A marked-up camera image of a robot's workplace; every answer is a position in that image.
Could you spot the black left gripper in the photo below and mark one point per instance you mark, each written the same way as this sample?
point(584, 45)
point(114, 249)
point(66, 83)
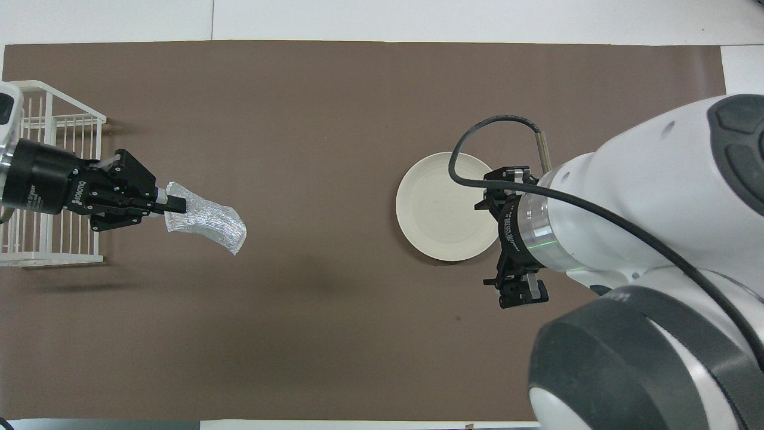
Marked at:
point(48, 179)

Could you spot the white round plate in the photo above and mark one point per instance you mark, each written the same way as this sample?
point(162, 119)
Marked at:
point(441, 209)

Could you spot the silver mesh sponge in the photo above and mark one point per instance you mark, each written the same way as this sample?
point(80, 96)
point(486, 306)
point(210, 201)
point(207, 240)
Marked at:
point(209, 221)

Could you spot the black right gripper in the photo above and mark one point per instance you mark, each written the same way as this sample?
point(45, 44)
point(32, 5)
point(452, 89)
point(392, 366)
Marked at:
point(516, 233)

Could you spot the brown table mat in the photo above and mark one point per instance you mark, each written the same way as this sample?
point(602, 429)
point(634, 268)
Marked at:
point(328, 328)

